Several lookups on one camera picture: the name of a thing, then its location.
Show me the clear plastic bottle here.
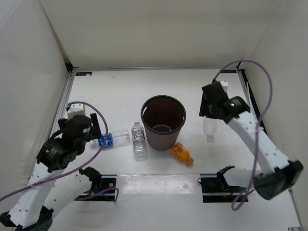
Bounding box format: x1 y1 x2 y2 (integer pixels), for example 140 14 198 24
203 117 218 143

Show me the clear bottle blue label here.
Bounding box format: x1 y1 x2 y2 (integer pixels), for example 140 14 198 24
91 129 130 149

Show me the clear water bottle white label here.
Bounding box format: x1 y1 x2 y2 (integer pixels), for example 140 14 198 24
131 121 147 161

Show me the orange drink bottle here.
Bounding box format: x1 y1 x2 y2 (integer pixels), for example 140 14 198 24
171 142 194 166

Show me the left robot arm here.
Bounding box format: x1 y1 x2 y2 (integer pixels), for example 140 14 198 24
0 113 101 231

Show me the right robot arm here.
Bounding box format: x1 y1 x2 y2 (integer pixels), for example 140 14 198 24
199 81 304 200

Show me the brown plastic waste bin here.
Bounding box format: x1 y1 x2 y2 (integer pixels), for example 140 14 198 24
141 95 186 151

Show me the right dark corner label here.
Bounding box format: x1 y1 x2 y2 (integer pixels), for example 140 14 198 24
221 69 237 74

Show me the dark corner label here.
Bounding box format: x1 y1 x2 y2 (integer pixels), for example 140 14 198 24
221 69 237 74
75 72 92 76

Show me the left dark corner label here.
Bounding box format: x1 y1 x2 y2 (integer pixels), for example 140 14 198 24
75 72 92 76

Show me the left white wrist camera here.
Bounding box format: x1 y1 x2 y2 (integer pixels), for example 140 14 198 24
65 101 86 119

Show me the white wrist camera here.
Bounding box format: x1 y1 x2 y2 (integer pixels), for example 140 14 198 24
219 80 228 92
65 101 86 119

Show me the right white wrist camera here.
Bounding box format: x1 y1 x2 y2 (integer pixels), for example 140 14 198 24
219 80 228 92

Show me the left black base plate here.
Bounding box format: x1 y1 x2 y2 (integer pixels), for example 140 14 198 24
75 175 118 202

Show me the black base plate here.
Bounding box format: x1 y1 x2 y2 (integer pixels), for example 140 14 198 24
197 176 244 203
75 175 118 202

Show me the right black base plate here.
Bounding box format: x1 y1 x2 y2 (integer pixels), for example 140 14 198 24
197 176 244 203

